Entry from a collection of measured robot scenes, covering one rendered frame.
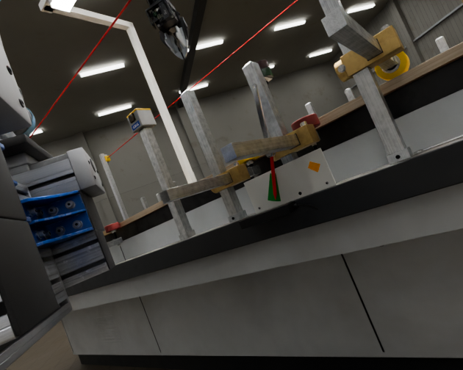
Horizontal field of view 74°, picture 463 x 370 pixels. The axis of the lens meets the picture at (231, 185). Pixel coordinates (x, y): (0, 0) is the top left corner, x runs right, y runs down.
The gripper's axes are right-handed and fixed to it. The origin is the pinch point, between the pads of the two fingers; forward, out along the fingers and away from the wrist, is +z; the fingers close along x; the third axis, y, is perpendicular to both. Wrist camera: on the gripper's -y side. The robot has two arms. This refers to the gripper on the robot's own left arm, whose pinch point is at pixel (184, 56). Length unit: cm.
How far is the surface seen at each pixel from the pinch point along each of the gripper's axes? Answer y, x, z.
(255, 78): 2.7, 17.3, 17.5
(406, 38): -1239, 492, -286
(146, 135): -15.6, -29.6, 10.9
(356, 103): -9, 40, 34
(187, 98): -6.5, -6.3, 9.6
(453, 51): 0, 62, 33
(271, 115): 2.7, 17.3, 28.8
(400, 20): -1232, 497, -357
